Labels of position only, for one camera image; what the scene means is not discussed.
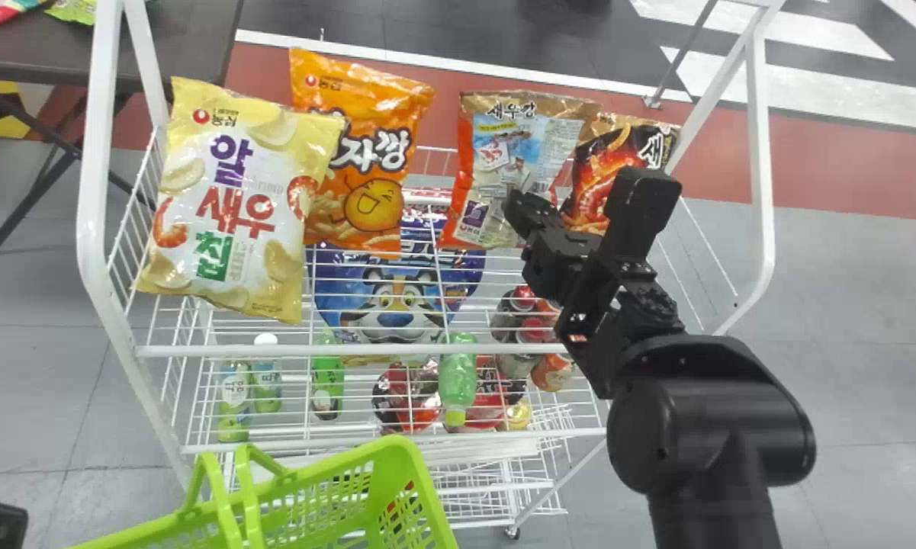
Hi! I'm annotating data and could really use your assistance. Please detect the blue cereal bag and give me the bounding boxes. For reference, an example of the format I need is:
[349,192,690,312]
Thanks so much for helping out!
[312,191,488,345]

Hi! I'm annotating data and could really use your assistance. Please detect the green snack packet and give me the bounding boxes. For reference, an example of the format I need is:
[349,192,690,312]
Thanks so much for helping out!
[43,0,98,27]

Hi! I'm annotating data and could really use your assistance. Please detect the orange snack packet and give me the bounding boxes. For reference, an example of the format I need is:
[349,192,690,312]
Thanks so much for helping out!
[288,48,436,260]

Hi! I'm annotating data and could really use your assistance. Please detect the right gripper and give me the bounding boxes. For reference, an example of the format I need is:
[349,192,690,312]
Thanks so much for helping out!
[502,189,620,326]

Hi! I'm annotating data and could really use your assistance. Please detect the yellow snack packet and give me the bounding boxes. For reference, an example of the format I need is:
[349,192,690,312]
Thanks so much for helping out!
[132,76,346,326]

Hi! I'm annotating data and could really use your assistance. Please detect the green basket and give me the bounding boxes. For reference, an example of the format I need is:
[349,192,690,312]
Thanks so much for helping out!
[67,435,459,549]

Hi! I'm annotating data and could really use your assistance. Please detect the white wire rack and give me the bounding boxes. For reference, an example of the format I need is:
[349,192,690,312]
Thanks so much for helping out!
[76,0,780,542]

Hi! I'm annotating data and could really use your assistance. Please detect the green bottle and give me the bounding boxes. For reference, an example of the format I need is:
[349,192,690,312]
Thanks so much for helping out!
[310,328,346,423]
[251,332,284,415]
[217,360,252,444]
[438,332,479,429]

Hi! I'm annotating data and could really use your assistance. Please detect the dark side table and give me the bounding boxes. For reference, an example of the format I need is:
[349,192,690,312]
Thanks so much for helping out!
[0,0,246,257]

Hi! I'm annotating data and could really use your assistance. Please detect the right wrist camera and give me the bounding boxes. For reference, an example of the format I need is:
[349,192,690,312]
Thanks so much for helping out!
[599,166,684,266]

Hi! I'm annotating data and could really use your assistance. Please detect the red noodle cup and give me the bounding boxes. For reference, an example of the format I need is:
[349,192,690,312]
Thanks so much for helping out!
[464,357,532,435]
[371,363,444,436]

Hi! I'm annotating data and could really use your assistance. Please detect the brown snack packet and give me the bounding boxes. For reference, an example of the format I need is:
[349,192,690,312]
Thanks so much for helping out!
[438,90,603,252]

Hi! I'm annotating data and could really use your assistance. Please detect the red can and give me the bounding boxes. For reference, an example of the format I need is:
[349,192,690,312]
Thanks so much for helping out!
[506,285,540,315]
[518,316,556,345]

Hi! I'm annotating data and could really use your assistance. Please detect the red black snack packet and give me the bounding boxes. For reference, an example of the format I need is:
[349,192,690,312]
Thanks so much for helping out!
[560,113,682,234]

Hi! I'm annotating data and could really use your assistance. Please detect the orange can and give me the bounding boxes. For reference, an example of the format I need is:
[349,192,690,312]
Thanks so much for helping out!
[529,352,575,393]

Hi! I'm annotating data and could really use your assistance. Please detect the pink snack packet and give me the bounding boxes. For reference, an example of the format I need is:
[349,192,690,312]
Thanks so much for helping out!
[0,0,49,34]

